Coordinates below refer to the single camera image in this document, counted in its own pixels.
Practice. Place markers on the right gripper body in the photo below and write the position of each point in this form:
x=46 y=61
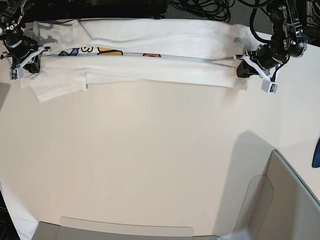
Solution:
x=20 y=46

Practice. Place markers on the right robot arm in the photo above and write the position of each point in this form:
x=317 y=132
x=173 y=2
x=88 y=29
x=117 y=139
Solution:
x=12 y=18

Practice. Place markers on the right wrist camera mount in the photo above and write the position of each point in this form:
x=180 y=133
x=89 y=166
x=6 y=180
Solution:
x=16 y=70

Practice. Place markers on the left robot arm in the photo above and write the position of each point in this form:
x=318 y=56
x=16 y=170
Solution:
x=288 y=39

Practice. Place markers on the blue cloth at edge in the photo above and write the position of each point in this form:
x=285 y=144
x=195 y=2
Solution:
x=316 y=156

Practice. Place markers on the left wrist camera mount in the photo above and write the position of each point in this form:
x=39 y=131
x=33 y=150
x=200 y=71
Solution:
x=268 y=85

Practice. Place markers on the grey cardboard box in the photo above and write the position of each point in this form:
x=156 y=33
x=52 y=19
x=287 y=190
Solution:
x=278 y=205

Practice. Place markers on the black cable bundle background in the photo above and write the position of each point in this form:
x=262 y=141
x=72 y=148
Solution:
x=308 y=12

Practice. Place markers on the white printed t-shirt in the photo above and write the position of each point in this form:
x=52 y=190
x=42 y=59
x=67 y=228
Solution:
x=103 y=51

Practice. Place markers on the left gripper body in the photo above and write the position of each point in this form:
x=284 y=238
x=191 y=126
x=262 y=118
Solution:
x=270 y=55

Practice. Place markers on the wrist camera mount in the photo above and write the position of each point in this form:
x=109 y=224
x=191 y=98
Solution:
x=16 y=70
x=268 y=85

